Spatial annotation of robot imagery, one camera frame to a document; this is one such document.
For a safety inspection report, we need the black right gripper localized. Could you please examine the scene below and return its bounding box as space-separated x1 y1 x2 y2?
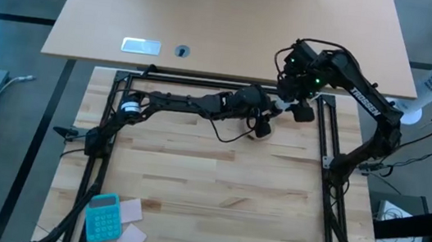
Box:
272 38 334 127

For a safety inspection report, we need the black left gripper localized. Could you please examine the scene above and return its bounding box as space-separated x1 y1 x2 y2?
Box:
221 81 287 142

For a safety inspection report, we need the silver desk cable hatch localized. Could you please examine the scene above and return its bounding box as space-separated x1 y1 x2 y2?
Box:
121 36 163 57

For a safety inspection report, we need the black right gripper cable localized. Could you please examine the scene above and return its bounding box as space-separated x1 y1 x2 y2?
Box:
272 34 348 86

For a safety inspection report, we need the round desk cable grommet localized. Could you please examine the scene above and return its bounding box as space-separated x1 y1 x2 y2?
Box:
174 43 193 60

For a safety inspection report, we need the teal calculator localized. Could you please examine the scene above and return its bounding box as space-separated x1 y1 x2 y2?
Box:
80 189 128 242

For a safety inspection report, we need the black beam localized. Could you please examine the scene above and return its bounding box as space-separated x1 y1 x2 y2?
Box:
370 198 432 242

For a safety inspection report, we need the large beige desk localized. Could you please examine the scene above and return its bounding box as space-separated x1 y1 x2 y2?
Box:
41 0 430 101

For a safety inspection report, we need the black power cable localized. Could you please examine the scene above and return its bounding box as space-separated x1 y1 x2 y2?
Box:
384 124 432 165
357 139 432 185

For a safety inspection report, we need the black cable connector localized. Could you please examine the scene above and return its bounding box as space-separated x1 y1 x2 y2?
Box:
51 123 90 144

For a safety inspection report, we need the black aluminium table frame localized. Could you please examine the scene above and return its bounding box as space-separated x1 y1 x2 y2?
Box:
25 50 406 242

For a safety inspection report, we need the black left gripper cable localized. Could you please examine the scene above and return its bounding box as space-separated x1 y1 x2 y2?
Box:
207 110 259 148

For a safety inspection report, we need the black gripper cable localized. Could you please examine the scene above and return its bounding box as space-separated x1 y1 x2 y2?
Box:
207 110 259 148
272 34 348 86

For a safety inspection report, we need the white lightbulb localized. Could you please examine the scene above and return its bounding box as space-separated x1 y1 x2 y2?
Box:
275 98 297 113

